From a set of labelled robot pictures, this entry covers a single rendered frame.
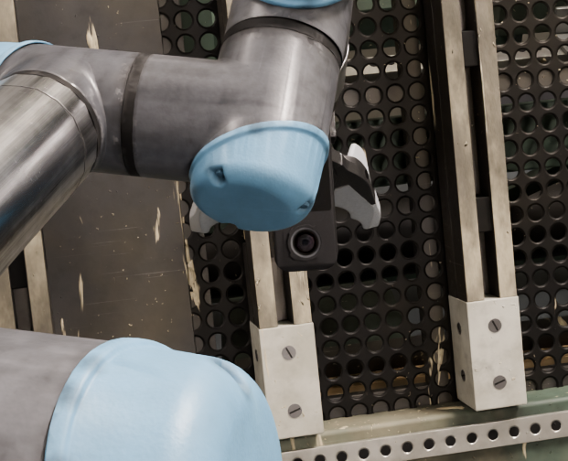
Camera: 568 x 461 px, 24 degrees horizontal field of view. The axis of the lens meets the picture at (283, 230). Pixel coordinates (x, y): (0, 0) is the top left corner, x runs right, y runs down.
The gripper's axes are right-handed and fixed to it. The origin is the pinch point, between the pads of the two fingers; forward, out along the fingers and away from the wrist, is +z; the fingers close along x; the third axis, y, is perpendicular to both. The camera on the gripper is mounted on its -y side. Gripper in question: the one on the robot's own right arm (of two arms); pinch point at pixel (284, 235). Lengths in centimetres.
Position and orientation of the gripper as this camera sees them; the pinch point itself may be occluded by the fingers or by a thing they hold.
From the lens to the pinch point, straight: 109.8
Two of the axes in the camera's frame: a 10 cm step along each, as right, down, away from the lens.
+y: -0.4, -8.9, 4.5
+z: -0.2, 4.5, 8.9
